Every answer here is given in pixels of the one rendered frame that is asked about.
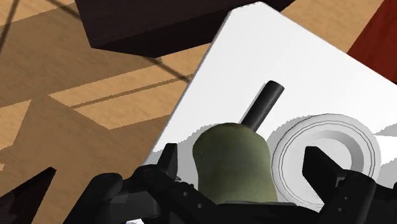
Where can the white round plate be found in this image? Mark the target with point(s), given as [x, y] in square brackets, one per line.
[325, 128]

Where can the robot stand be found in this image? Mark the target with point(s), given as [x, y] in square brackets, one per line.
[149, 24]

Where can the black cylinder stick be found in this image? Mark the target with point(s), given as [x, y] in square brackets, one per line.
[263, 105]

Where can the white table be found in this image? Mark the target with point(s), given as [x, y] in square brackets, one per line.
[279, 49]

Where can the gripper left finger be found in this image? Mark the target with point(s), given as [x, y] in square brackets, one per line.
[145, 198]

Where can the olive green rounded cup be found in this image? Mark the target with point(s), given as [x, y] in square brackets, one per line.
[232, 161]

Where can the dark red wooden furniture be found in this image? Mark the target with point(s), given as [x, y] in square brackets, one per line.
[378, 37]

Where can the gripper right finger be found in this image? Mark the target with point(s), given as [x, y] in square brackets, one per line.
[350, 195]

